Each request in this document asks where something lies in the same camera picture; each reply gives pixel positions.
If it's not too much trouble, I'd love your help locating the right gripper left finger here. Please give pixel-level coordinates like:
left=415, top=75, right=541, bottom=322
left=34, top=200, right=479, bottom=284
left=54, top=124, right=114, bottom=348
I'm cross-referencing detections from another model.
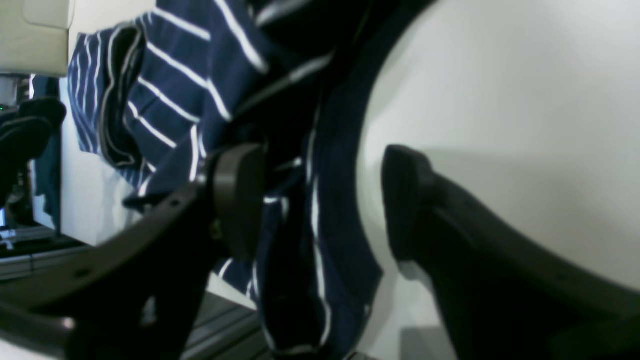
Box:
left=1, top=143, right=268, bottom=360

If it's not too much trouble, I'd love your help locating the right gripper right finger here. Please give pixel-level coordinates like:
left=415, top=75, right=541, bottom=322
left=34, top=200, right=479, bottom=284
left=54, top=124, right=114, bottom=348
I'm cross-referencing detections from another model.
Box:
left=381, top=145, right=640, bottom=360

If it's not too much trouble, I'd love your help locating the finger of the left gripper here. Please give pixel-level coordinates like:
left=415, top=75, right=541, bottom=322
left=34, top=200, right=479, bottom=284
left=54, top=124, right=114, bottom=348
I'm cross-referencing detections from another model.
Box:
left=0, top=98, right=67, bottom=208

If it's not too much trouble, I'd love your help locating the navy white striped T-shirt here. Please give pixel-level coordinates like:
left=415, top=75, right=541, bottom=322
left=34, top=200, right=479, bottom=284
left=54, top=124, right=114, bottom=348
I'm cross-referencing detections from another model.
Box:
left=68, top=0, right=430, bottom=360

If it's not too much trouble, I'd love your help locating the beige right side panel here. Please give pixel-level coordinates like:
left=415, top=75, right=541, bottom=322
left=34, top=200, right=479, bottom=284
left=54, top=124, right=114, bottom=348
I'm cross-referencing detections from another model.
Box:
left=0, top=0, right=74, bottom=78

